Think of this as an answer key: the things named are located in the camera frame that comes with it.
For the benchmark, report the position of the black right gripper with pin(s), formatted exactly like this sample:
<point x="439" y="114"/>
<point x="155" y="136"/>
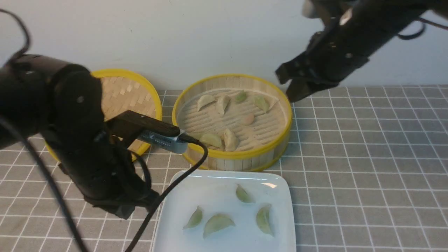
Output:
<point x="323" y="64"/>

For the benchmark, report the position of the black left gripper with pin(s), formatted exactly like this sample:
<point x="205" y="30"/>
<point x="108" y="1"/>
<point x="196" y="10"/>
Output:
<point x="107" y="179"/>

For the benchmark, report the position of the pink dumpling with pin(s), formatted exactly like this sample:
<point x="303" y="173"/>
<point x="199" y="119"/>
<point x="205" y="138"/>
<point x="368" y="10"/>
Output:
<point x="247" y="119"/>

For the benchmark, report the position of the white dumpling front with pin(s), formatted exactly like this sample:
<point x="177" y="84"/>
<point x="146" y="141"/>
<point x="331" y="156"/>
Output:
<point x="231" y="140"/>

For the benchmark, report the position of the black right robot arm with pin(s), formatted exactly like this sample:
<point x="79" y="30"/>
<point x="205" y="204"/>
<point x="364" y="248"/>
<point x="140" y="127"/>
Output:
<point x="353" y="31"/>

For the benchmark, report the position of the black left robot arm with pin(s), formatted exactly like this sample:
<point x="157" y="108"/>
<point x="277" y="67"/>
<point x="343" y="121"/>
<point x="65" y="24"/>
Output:
<point x="27" y="101"/>

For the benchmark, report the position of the green dumpling plate left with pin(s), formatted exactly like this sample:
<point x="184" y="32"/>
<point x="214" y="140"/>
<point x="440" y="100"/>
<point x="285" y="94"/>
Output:
<point x="195" y="219"/>

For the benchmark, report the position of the green dumpling plate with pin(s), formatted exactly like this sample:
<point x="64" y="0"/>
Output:
<point x="217" y="223"/>
<point x="243" y="195"/>
<point x="263" y="220"/>
<point x="195" y="219"/>

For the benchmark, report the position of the green dumpling plate top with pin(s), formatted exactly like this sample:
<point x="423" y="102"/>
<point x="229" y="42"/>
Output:
<point x="243" y="195"/>

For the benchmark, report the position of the green dumpling plate centre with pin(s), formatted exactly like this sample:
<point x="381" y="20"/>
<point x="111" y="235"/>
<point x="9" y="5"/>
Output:
<point x="217" y="223"/>

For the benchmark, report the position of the white square plate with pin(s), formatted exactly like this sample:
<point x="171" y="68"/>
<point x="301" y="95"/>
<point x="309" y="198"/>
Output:
<point x="214" y="191"/>

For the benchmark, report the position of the green dumpling plate right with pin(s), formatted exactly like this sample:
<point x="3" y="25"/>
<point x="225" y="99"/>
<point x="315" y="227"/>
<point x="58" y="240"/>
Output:
<point x="263" y="220"/>

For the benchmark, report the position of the green dumpling back right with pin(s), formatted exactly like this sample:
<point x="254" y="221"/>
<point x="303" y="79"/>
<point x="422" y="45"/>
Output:
<point x="261" y="103"/>

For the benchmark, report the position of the green dumpling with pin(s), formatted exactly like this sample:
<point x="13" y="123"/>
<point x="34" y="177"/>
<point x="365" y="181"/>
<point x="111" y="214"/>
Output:
<point x="261" y="103"/>
<point x="240" y="97"/>
<point x="211" y="139"/>

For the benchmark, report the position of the green dumpling back middle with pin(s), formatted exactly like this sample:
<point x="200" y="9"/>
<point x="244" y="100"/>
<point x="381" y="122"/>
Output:
<point x="240" y="97"/>

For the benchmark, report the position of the bamboo steamer basket yellow rim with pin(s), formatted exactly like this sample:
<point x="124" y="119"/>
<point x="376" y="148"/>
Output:
<point x="252" y="160"/>

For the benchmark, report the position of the white mesh steamer liner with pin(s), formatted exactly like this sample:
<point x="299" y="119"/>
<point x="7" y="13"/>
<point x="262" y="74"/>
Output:
<point x="266" y="128"/>

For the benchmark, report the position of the white dumpling back middle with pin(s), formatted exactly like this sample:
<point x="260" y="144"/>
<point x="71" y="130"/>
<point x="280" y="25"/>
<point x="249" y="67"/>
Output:
<point x="222" y="103"/>

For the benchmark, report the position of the woven bamboo steamer lid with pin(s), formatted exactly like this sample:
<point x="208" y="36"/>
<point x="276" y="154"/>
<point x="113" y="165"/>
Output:
<point x="122" y="94"/>

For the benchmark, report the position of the green dumpling front left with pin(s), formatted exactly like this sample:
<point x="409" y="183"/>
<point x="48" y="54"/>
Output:
<point x="211" y="139"/>

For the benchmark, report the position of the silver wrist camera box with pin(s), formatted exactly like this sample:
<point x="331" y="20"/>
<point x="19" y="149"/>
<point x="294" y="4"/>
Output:
<point x="173" y="144"/>

